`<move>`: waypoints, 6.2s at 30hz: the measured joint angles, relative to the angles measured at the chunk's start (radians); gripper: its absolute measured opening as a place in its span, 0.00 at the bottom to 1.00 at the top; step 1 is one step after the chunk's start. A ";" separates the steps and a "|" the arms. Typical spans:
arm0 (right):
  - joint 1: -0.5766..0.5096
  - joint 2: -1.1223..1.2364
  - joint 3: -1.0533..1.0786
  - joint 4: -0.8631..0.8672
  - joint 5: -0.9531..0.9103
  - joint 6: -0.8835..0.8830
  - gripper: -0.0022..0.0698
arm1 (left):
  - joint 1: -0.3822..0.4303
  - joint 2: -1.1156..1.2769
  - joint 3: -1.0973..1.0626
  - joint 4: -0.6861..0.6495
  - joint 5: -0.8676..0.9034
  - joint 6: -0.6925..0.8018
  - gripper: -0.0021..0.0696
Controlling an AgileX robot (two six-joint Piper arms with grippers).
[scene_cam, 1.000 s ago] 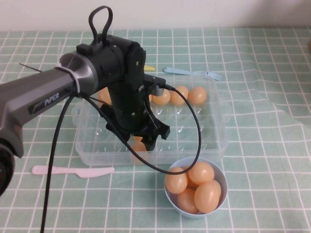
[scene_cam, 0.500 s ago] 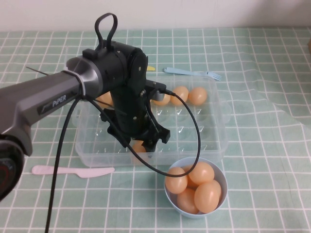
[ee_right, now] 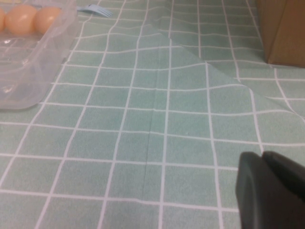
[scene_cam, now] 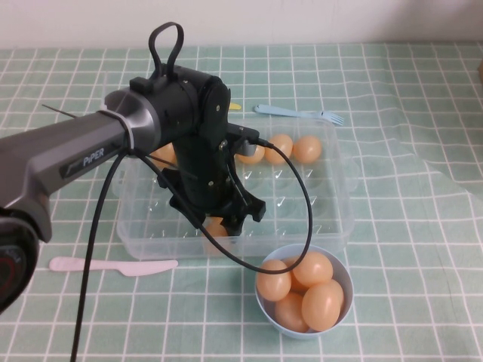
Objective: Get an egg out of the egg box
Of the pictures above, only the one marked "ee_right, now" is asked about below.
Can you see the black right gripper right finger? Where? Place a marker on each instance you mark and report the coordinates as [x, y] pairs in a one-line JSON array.
[[288, 169]]

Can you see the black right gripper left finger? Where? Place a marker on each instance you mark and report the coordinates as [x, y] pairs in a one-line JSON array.
[[262, 198]]

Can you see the brown cardboard box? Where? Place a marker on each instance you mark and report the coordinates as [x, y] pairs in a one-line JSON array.
[[283, 31]]

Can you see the clear plastic egg box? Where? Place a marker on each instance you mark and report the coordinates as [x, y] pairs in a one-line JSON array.
[[35, 71]]

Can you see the beige plastic egg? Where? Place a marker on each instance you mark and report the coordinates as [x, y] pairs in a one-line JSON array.
[[47, 17], [2, 20], [20, 20]]

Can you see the green checked tablecloth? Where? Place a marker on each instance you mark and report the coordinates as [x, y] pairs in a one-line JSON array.
[[143, 143]]

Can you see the light blue plastic fork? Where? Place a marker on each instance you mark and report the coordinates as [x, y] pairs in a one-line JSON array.
[[100, 10]]

